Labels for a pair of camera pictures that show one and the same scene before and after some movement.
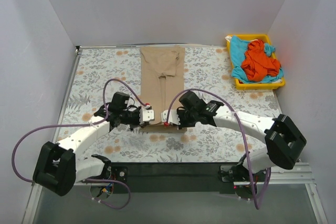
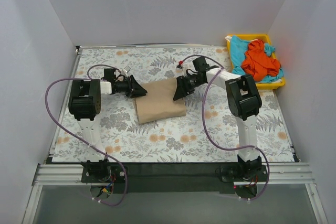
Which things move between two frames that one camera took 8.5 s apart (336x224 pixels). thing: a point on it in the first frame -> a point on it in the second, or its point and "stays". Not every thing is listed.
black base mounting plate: [171, 178] stays
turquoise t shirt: [239, 47] stays
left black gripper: [137, 117] -> [132, 86]
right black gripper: [180, 118] -> [184, 84]
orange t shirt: [256, 64] stays
